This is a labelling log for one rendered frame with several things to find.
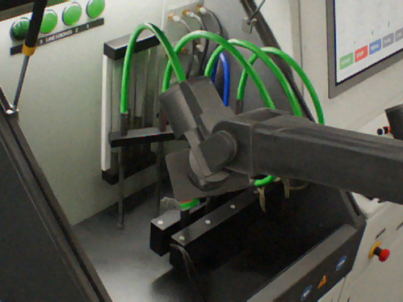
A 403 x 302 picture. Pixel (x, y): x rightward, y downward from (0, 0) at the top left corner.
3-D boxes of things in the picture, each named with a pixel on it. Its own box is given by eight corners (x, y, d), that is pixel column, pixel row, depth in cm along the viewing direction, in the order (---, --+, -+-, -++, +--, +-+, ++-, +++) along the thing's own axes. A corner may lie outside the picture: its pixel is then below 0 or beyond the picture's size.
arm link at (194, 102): (236, 157, 71) (287, 138, 77) (191, 61, 73) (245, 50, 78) (176, 191, 80) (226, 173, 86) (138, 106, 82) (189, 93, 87)
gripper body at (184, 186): (165, 157, 91) (164, 148, 84) (237, 140, 92) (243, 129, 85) (175, 203, 90) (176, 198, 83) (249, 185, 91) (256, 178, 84)
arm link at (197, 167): (201, 188, 78) (245, 169, 78) (177, 135, 78) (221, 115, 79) (198, 194, 84) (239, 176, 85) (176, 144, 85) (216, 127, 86)
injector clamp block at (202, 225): (178, 295, 144) (183, 245, 135) (148, 270, 149) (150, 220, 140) (275, 228, 165) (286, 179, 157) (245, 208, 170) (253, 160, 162)
